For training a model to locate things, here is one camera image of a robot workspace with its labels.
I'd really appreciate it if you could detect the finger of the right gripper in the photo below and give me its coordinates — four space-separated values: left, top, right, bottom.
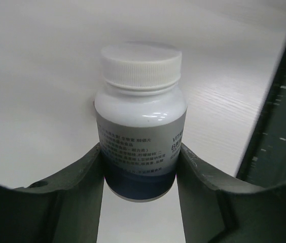
236 47 286 184

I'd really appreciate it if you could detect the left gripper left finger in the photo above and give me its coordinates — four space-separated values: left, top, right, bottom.
0 145 104 242

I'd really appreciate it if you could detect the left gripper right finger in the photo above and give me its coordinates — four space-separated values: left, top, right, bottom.
177 145 286 242

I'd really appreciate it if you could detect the white pill bottle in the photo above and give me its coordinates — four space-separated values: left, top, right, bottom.
94 84 187 201

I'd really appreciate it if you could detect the white bottle cap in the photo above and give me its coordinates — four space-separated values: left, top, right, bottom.
101 41 182 90

